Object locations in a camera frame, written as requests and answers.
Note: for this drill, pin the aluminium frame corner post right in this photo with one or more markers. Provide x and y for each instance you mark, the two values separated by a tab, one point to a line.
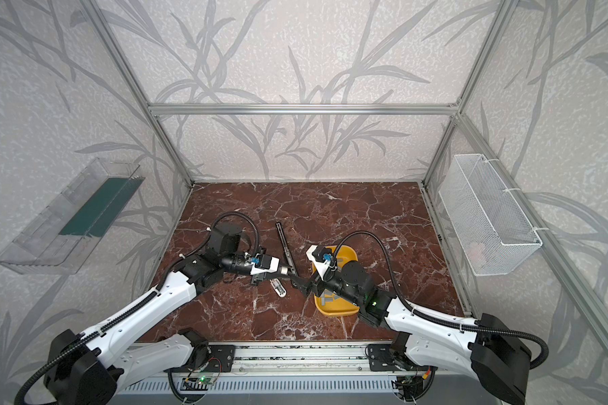
495	33

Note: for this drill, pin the aluminium frame back crossbar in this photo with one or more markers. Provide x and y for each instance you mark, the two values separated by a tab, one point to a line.
302	109

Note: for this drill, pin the aluminium frame corner post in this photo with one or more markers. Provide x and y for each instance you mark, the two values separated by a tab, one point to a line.
495	33
98	22

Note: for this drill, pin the black metal stapler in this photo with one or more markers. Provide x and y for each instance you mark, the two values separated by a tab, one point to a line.
288	255

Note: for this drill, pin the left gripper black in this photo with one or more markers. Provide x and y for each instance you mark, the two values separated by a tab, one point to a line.
263	274

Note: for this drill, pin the clear plastic wall bin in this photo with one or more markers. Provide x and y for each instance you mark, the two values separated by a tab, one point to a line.
61	238

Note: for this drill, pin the aluminium frame corner post left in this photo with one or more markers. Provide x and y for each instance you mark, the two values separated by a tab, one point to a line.
98	22

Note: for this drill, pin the white wire mesh basket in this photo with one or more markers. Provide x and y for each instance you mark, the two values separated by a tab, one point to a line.
494	232

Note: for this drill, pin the yellow plastic tray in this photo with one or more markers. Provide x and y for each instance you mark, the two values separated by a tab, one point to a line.
330	304

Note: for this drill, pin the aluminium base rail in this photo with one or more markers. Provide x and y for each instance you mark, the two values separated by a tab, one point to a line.
326	358

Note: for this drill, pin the green circuit board left base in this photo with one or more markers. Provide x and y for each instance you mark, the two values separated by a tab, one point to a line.
198	383

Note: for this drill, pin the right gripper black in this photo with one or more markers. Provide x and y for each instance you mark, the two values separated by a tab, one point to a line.
317	283

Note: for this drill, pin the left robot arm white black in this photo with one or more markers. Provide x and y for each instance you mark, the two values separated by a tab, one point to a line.
91	367

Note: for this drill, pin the circuit board right base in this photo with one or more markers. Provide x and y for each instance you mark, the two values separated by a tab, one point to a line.
410	389

